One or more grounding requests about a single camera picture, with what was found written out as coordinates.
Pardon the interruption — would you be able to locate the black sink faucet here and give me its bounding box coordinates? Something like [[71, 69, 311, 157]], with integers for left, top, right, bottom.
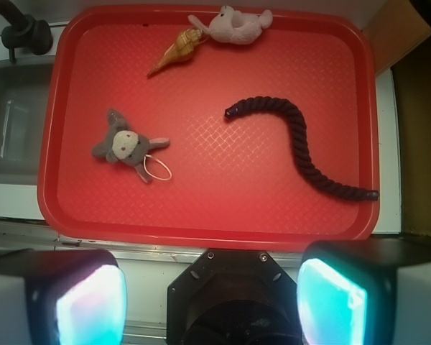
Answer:
[[0, 0, 53, 63]]

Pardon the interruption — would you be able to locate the dark blue twisted rope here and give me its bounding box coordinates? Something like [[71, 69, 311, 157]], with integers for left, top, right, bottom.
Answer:
[[223, 96, 381, 202]]

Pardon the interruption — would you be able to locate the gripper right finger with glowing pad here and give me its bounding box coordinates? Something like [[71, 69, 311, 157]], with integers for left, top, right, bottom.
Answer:
[[297, 239, 431, 344]]

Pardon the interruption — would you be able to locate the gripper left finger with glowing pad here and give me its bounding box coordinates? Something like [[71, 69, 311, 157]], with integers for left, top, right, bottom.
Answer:
[[0, 248, 127, 344]]

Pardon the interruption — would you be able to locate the grey sink basin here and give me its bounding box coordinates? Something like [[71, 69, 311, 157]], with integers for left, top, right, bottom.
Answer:
[[0, 56, 55, 185]]

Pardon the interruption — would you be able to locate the red plastic tray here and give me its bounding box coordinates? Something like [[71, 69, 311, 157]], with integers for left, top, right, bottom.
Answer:
[[37, 5, 380, 252]]

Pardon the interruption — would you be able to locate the golden conch seashell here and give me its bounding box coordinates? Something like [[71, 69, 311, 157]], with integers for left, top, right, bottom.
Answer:
[[147, 28, 205, 78]]

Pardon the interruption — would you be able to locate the white plush animal toy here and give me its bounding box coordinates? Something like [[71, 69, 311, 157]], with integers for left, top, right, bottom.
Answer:
[[187, 5, 273, 45]]

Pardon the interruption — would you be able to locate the grey plush donkey toy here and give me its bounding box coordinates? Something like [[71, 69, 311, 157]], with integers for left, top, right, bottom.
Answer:
[[91, 109, 172, 183]]

